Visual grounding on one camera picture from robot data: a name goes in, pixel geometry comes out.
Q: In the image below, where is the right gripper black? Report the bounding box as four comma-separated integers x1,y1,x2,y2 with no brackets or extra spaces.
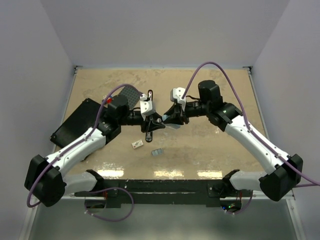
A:
164,100,211,125

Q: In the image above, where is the light blue stapler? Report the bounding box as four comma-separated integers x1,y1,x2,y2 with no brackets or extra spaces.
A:
162,114,181,130

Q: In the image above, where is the black stapler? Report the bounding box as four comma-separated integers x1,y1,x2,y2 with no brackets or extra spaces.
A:
145,89,156,143

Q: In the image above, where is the white staple box sleeve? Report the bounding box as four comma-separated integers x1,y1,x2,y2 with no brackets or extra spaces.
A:
131,139,144,149

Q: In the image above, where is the staple box tray with staples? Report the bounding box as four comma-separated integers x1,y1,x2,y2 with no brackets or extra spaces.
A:
151,148,164,157

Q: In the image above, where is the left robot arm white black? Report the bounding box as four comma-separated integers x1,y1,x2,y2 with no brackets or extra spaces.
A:
24,95,165,208

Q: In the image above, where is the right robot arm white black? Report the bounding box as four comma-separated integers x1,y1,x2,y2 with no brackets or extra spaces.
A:
163,80,303,202

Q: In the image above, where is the grey lego baseplate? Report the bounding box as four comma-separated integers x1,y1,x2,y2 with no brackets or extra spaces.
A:
119,86,140,110

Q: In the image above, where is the red blue lego car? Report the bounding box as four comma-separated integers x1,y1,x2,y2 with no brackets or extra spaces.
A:
101,95,113,105

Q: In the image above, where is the black flat case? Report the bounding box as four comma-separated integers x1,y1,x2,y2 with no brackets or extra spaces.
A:
50,98,101,148

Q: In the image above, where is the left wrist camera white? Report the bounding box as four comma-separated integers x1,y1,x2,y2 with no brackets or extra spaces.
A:
139,93,155,120

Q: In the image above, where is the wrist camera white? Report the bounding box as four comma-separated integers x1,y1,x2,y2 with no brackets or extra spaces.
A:
139,93,155,120
170,87,186,105

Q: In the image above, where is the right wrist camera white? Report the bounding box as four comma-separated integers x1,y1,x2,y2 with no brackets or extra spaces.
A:
170,87,186,105

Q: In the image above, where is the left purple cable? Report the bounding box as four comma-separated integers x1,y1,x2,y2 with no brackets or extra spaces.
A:
26,84,148,222

